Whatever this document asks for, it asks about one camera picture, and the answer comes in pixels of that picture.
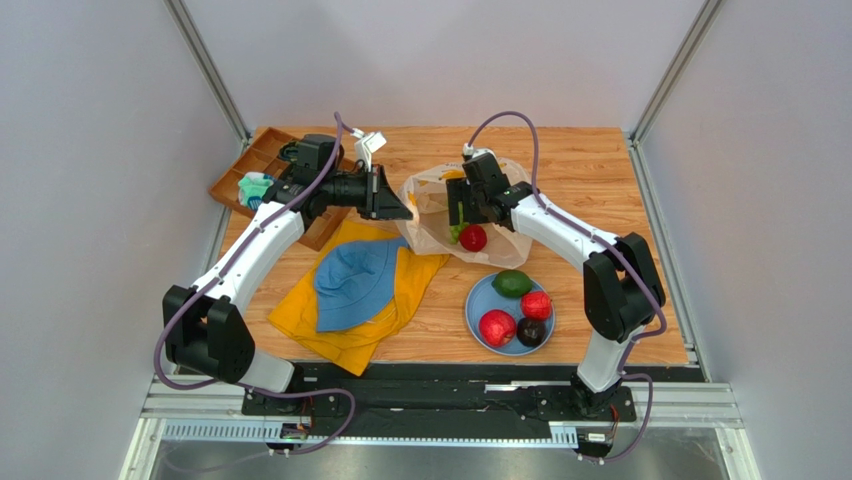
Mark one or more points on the dark plum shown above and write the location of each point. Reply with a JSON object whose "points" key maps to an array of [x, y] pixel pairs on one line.
{"points": [[531, 332]]}

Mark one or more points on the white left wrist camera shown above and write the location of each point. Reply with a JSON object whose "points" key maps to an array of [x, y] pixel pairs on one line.
{"points": [[366, 144]]}

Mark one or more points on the red strawberry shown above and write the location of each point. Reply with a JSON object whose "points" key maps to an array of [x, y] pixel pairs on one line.
{"points": [[473, 238], [536, 305]]}

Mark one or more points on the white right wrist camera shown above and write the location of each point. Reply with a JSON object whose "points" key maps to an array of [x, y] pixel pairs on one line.
{"points": [[470, 152]]}

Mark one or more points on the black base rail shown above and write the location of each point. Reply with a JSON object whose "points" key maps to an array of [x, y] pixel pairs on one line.
{"points": [[459, 401]]}

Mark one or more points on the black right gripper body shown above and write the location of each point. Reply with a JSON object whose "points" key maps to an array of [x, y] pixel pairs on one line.
{"points": [[456, 201]]}

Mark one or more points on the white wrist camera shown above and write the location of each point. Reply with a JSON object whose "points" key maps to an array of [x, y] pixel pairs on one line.
{"points": [[366, 144], [470, 152]]}

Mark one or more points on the brown divided organizer tray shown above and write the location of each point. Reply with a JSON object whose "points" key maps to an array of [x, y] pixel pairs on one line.
{"points": [[261, 156]]}

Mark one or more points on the aluminium frame rail right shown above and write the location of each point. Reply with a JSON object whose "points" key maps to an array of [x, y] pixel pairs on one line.
{"points": [[686, 50]]}

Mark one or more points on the aluminium frame rail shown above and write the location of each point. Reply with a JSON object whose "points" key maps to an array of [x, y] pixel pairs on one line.
{"points": [[686, 50], [193, 38]]}

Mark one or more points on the red apple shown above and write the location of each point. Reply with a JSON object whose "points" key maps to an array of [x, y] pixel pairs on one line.
{"points": [[497, 328]]}

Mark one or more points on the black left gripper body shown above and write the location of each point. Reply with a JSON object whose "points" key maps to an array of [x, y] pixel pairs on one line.
{"points": [[360, 192]]}

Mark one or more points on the teal sock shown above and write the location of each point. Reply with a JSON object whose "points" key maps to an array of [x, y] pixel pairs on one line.
{"points": [[252, 188]]}

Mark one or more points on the blue plate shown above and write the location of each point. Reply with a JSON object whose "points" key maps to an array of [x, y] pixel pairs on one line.
{"points": [[483, 298]]}

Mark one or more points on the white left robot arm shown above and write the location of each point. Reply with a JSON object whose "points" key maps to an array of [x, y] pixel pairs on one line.
{"points": [[204, 329]]}

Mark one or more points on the green avocado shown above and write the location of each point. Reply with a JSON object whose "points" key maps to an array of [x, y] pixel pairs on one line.
{"points": [[512, 283]]}

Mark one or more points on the green grape bunch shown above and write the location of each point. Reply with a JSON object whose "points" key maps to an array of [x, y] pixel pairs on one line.
{"points": [[458, 226]]}

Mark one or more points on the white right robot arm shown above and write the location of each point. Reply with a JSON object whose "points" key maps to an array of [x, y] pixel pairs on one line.
{"points": [[622, 289]]}

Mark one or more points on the banana print plastic bag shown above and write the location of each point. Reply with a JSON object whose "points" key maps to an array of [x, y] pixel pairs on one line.
{"points": [[429, 232]]}

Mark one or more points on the aluminium frame rail left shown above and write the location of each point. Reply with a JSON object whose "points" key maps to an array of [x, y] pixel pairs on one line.
{"points": [[193, 38]]}

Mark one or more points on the blue bucket hat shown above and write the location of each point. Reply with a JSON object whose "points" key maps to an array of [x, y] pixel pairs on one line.
{"points": [[354, 282]]}

